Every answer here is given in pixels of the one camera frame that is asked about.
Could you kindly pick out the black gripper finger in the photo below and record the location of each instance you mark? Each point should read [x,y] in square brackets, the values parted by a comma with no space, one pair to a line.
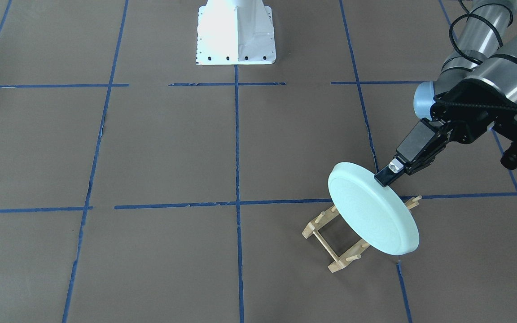
[389,174]

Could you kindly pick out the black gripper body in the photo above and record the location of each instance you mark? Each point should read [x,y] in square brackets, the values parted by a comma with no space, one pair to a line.
[461,117]

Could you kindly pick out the light green plate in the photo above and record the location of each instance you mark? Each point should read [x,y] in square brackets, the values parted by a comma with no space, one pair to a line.
[374,212]

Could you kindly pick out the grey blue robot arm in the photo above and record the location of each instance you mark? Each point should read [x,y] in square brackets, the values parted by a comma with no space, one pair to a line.
[480,54]

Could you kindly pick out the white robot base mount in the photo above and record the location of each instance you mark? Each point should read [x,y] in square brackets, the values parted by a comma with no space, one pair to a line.
[231,32]

